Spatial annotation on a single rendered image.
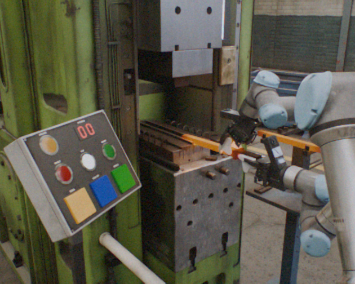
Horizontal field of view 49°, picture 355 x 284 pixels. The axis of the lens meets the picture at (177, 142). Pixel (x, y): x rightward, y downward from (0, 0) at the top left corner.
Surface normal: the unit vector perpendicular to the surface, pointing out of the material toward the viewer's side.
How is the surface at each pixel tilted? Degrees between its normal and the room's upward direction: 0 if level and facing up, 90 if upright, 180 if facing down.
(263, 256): 0
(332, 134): 106
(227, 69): 90
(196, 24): 90
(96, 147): 60
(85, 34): 90
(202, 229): 90
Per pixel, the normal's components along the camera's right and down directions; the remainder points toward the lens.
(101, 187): 0.77, -0.35
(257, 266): 0.00, -0.95
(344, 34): -0.72, 0.22
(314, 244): -0.28, 0.30
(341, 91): 0.04, -0.26
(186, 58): 0.62, 0.25
